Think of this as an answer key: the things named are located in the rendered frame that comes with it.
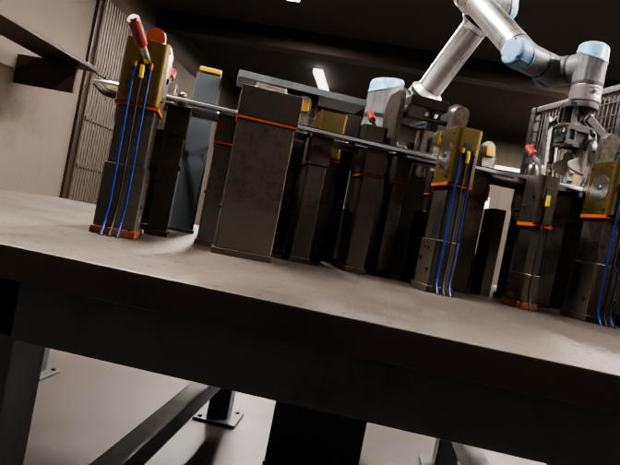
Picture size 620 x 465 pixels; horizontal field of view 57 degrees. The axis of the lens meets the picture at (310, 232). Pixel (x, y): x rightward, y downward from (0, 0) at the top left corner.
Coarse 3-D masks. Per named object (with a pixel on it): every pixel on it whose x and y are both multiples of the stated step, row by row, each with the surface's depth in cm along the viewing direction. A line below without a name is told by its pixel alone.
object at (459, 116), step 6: (456, 108) 124; (462, 108) 124; (450, 114) 125; (456, 114) 124; (462, 114) 124; (468, 114) 124; (450, 120) 125; (456, 120) 124; (462, 120) 124; (450, 126) 124
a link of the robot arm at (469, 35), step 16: (496, 0) 173; (512, 0) 176; (464, 16) 182; (512, 16) 179; (464, 32) 183; (480, 32) 181; (448, 48) 188; (464, 48) 185; (432, 64) 195; (448, 64) 189; (432, 80) 194; (448, 80) 194; (432, 96) 196
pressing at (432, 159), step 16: (96, 80) 117; (112, 96) 134; (176, 96) 119; (192, 112) 138; (208, 112) 133; (224, 112) 129; (304, 128) 124; (336, 144) 145; (352, 144) 139; (368, 144) 134; (384, 144) 128; (416, 160) 145; (432, 160) 138; (496, 176) 145; (512, 176) 140; (576, 192) 146
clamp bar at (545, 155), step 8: (544, 120) 163; (552, 120) 163; (544, 128) 163; (552, 128) 162; (544, 136) 162; (544, 144) 161; (544, 152) 160; (552, 152) 162; (544, 160) 160; (552, 160) 161; (544, 168) 159
